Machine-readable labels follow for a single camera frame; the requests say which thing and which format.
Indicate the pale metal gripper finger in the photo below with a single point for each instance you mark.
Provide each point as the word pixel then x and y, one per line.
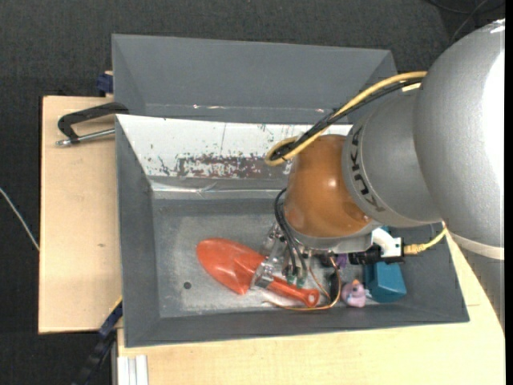
pixel 261 282
pixel 267 269

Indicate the orange toy shovel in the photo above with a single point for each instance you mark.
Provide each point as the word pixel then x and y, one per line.
pixel 224 261

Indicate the small purple toy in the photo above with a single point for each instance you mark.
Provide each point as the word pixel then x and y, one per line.
pixel 341 261

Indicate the pink toy animal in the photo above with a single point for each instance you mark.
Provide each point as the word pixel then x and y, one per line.
pixel 355 294

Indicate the teal box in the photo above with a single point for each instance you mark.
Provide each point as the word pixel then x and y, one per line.
pixel 385 284

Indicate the grey metal bin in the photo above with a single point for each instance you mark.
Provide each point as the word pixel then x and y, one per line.
pixel 224 78

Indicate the pale wood flat board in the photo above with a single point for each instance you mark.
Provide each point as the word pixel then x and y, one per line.
pixel 80 223

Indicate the black cylinder on white bracket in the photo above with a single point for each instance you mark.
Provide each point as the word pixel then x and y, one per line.
pixel 384 245

